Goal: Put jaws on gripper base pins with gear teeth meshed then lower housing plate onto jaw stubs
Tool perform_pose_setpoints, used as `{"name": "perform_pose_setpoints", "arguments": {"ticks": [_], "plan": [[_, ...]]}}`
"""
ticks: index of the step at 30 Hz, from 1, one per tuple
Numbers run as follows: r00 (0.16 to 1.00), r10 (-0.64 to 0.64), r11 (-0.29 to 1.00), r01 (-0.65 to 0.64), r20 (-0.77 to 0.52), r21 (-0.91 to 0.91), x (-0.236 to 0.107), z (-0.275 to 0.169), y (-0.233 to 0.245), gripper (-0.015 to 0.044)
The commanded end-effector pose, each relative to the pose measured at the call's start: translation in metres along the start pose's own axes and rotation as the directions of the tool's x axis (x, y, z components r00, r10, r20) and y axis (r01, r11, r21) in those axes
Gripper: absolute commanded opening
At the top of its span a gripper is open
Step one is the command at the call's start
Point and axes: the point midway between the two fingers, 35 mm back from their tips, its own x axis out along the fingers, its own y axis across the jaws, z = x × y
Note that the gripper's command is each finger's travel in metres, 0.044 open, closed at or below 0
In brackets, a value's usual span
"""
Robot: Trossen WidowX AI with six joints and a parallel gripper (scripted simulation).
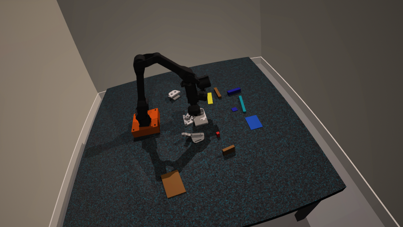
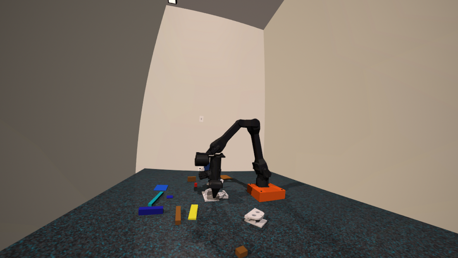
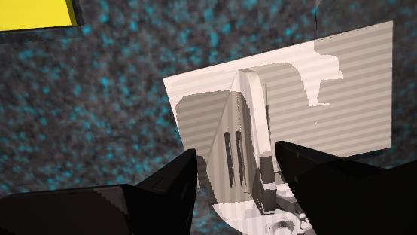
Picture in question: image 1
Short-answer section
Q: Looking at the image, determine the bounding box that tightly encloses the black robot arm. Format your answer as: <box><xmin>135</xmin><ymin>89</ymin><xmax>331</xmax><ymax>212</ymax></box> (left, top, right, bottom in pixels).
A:
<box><xmin>133</xmin><ymin>52</ymin><xmax>211</xmax><ymax>127</ymax></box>

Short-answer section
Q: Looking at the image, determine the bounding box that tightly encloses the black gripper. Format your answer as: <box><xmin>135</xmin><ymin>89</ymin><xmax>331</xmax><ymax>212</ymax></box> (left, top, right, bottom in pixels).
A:
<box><xmin>186</xmin><ymin>90</ymin><xmax>200</xmax><ymax>116</ymax></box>

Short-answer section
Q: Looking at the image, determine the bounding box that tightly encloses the white housing plate with two round holes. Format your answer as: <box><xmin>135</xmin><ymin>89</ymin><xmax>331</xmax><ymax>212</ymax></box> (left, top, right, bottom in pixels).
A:
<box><xmin>169</xmin><ymin>90</ymin><xmax>180</xmax><ymax>98</ymax></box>

